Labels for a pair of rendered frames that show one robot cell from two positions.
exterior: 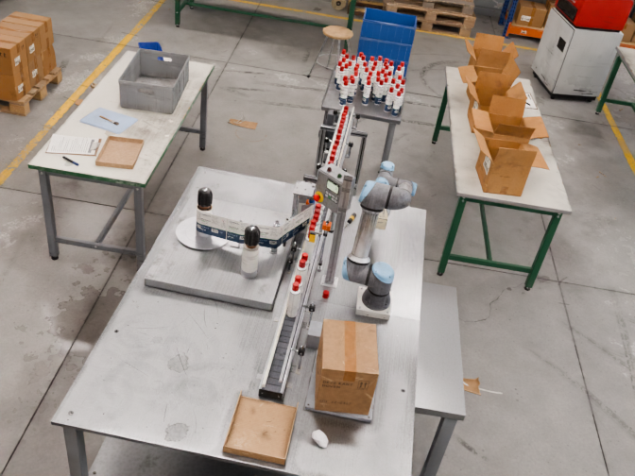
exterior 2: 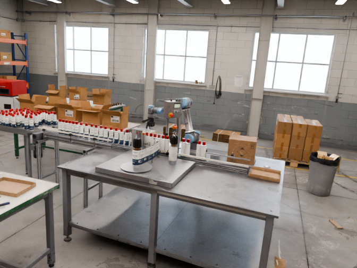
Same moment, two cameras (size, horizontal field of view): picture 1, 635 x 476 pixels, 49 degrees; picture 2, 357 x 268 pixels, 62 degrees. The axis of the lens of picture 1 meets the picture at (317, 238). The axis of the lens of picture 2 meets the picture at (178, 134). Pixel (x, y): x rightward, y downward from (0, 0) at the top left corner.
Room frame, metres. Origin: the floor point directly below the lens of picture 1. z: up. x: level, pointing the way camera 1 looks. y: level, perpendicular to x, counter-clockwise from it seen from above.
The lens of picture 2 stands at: (1.91, 3.15, 1.90)
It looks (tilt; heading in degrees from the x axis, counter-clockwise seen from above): 13 degrees down; 287
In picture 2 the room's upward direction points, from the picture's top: 4 degrees clockwise
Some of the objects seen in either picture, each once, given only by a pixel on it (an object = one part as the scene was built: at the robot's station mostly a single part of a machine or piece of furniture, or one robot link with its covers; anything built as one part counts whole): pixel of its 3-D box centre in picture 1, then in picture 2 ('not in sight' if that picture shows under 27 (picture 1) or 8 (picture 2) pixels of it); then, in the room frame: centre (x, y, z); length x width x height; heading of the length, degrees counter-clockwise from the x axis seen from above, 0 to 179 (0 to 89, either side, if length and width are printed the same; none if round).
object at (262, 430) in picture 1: (262, 426); (265, 173); (1.86, 0.11, 0.85); 0.30 x 0.26 x 0.04; 176
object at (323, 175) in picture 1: (334, 189); (172, 109); (2.96, -0.05, 1.38); 0.17 x 0.10 x 0.19; 51
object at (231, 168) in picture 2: (302, 278); (175, 157); (2.86, 0.05, 0.85); 1.65 x 0.11 x 0.05; 176
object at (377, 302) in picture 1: (377, 294); (194, 144); (2.75, -0.35, 0.92); 0.15 x 0.15 x 0.10
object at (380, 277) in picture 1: (380, 277); (195, 135); (2.74, -0.35, 1.04); 0.13 x 0.12 x 0.14; 81
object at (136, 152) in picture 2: (204, 211); (136, 152); (3.07, 0.63, 1.04); 0.09 x 0.09 x 0.29
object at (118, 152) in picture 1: (120, 152); (9, 186); (3.87, 1.37, 0.82); 0.34 x 0.24 x 0.03; 5
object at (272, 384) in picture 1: (302, 277); (175, 156); (2.86, 0.05, 0.86); 1.65 x 0.08 x 0.04; 176
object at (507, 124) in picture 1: (506, 132); (95, 113); (4.73, -1.26, 0.96); 0.53 x 0.45 x 0.37; 91
